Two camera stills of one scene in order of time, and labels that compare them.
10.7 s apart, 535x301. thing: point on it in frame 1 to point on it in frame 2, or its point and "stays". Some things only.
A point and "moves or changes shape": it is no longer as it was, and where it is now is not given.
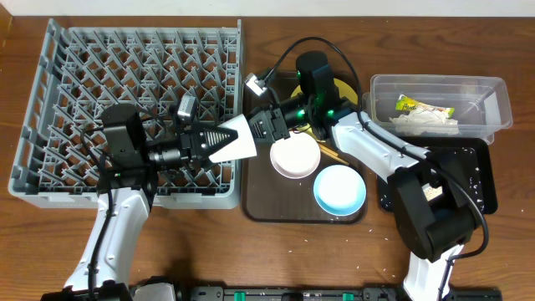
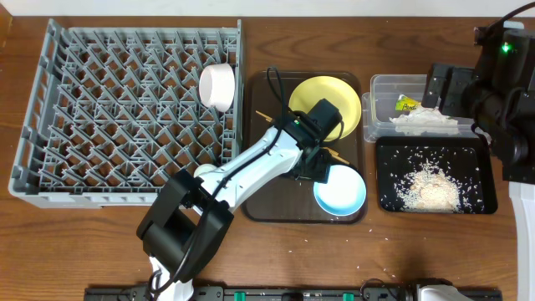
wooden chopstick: x=326 y=150 stays
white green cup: x=243 y=147 to x=205 y=168
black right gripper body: x=293 y=113 to x=459 y=97
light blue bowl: x=339 y=190 stays
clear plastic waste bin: x=440 y=105 stays
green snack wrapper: x=407 y=104 stays
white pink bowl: x=295 y=157 moves or changes shape
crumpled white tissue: x=425 y=122 stays
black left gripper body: x=195 y=145 to x=315 y=168
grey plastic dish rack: x=86 y=64 stays
